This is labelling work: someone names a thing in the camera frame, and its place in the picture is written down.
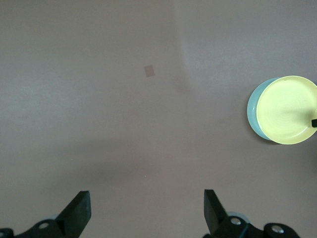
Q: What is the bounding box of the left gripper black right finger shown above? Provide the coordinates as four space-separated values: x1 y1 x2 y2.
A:
203 189 301 238

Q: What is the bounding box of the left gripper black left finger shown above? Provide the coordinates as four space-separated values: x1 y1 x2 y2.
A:
0 190 92 238

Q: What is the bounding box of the yellow plate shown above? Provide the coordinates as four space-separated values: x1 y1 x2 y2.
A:
256 75 317 145

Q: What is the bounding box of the pale green plate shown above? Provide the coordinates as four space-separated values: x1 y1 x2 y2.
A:
247 77 273 142

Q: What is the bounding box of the small brown tape patch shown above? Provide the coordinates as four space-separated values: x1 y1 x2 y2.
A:
144 65 156 78

